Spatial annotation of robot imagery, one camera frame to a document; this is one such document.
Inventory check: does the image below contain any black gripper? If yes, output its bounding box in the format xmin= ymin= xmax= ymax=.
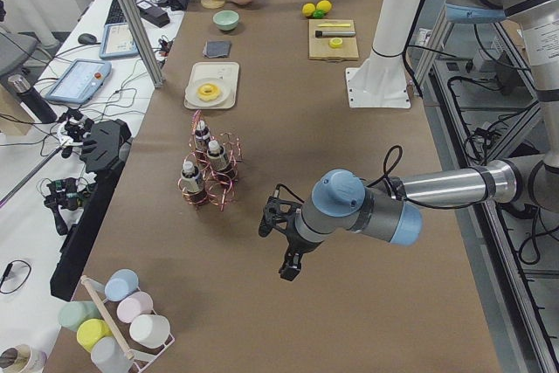
xmin=279 ymin=204 xmax=326 ymax=281

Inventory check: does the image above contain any tea bottle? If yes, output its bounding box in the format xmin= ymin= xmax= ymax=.
xmin=181 ymin=160 xmax=207 ymax=204
xmin=207 ymin=140 xmax=230 ymax=173
xmin=194 ymin=120 xmax=212 ymax=152

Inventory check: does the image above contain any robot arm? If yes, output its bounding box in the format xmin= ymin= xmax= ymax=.
xmin=259 ymin=0 xmax=558 ymax=280

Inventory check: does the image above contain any cream serving tray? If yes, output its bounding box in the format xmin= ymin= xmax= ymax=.
xmin=184 ymin=62 xmax=240 ymax=110

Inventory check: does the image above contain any white cup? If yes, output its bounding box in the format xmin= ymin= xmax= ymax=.
xmin=129 ymin=314 xmax=170 ymax=349

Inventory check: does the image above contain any pink cup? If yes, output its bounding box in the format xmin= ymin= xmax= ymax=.
xmin=116 ymin=291 xmax=154 ymax=323

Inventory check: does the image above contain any blue cup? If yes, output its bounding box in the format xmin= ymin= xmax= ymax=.
xmin=104 ymin=268 xmax=139 ymax=301

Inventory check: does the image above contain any yellow glazed donut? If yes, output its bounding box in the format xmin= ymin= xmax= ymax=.
xmin=197 ymin=83 xmax=221 ymax=102

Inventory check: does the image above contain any grey cup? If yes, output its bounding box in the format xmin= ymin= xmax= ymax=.
xmin=90 ymin=336 xmax=133 ymax=373

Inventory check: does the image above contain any white round plate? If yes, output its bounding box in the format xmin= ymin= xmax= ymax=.
xmin=185 ymin=78 xmax=231 ymax=107

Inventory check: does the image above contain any yellow cup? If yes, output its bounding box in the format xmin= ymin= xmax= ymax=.
xmin=76 ymin=319 xmax=113 ymax=352

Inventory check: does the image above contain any green cup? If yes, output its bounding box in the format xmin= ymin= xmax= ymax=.
xmin=58 ymin=300 xmax=101 ymax=332

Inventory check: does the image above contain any wooden cutting board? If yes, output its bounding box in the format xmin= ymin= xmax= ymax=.
xmin=308 ymin=19 xmax=359 ymax=61

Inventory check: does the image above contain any half lemon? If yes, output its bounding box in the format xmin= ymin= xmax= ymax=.
xmin=328 ymin=38 xmax=343 ymax=49

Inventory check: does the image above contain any grey folded cloth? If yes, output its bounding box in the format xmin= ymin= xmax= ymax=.
xmin=203 ymin=40 xmax=231 ymax=59

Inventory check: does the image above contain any steel cylinder tool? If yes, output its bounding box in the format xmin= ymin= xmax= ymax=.
xmin=314 ymin=30 xmax=356 ymax=38

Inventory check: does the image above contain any green bowl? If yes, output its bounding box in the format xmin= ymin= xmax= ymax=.
xmin=212 ymin=10 xmax=240 ymax=31

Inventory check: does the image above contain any green lime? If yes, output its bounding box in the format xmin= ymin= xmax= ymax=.
xmin=313 ymin=10 xmax=326 ymax=19

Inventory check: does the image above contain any left whole lemon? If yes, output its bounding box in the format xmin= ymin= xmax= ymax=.
xmin=301 ymin=3 xmax=316 ymax=17

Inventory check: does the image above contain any whole lemon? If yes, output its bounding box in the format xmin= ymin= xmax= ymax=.
xmin=315 ymin=0 xmax=333 ymax=14
xmin=301 ymin=3 xmax=316 ymax=17

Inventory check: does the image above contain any right whole lemon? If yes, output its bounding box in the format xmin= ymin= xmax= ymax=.
xmin=315 ymin=0 xmax=333 ymax=14

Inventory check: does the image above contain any blue teach pendant near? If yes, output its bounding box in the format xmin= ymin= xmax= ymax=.
xmin=45 ymin=59 xmax=112 ymax=105

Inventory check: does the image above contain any blue teach pendant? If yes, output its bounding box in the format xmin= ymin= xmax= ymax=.
xmin=99 ymin=23 xmax=139 ymax=59
xmin=45 ymin=59 xmax=112 ymax=105

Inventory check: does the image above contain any paper cup with utensils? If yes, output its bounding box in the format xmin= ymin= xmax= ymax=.
xmin=1 ymin=344 xmax=47 ymax=373

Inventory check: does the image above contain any blue teach pendant far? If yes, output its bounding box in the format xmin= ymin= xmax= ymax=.
xmin=99 ymin=23 xmax=139 ymax=59

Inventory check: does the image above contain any black keyboard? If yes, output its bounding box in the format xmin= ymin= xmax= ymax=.
xmin=105 ymin=0 xmax=136 ymax=24

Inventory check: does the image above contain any black computer mouse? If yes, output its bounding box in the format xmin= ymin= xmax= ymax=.
xmin=78 ymin=33 xmax=98 ymax=45

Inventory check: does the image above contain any black thermos bottle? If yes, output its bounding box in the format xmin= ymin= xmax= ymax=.
xmin=8 ymin=74 xmax=58 ymax=123

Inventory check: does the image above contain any copper wire bottle rack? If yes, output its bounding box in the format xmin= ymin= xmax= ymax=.
xmin=177 ymin=110 xmax=243 ymax=211

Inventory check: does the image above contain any white wire cup rack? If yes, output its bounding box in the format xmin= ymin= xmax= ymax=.
xmin=79 ymin=275 xmax=176 ymax=372

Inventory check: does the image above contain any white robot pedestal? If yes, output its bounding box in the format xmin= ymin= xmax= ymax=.
xmin=346 ymin=0 xmax=420 ymax=109

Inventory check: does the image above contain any aluminium frame post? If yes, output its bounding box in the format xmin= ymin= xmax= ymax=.
xmin=118 ymin=0 xmax=164 ymax=88

